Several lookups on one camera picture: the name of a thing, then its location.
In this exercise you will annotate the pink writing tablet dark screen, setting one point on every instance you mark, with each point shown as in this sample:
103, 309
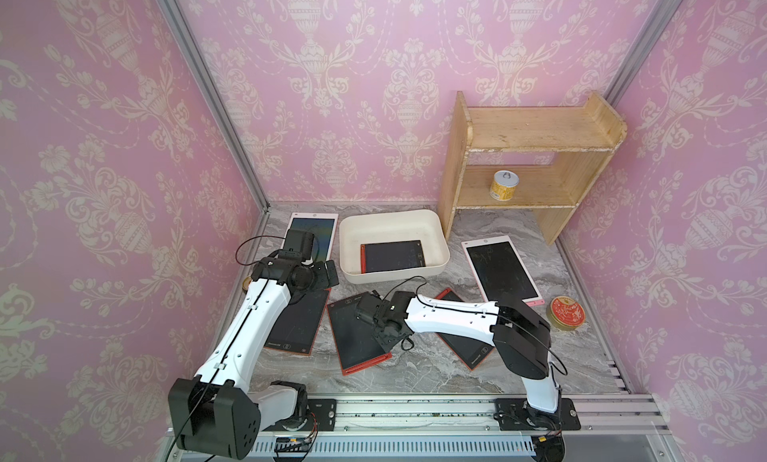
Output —
499, 269

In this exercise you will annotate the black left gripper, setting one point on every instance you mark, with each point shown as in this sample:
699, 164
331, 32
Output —
324, 278

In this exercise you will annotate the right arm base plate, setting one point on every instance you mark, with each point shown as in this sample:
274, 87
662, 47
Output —
515, 414

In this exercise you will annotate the wooden shelf unit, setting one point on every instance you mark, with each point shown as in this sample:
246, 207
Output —
558, 152

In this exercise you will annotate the white plastic storage box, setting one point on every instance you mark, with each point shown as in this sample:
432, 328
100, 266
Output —
422, 225

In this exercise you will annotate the pink writing tablet rainbow screen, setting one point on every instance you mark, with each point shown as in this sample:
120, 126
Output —
322, 226

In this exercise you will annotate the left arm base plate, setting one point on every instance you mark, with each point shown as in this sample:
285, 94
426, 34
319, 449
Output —
311, 415

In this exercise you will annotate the red black Newsmy tablet top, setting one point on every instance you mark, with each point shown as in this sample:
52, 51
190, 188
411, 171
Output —
296, 328

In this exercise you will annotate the aluminium front rail frame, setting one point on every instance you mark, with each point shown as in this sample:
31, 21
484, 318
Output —
463, 427

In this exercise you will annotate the red black newsmy tablet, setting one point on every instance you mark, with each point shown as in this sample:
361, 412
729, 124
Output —
471, 352
296, 328

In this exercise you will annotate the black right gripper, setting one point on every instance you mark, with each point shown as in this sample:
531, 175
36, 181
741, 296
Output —
383, 339

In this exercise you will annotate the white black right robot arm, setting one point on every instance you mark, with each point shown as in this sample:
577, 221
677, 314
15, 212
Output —
519, 335

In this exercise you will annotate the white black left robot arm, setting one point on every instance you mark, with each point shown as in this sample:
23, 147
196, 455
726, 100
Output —
213, 412

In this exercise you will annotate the yellow white tin can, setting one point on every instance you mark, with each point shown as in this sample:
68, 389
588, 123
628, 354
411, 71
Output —
504, 185

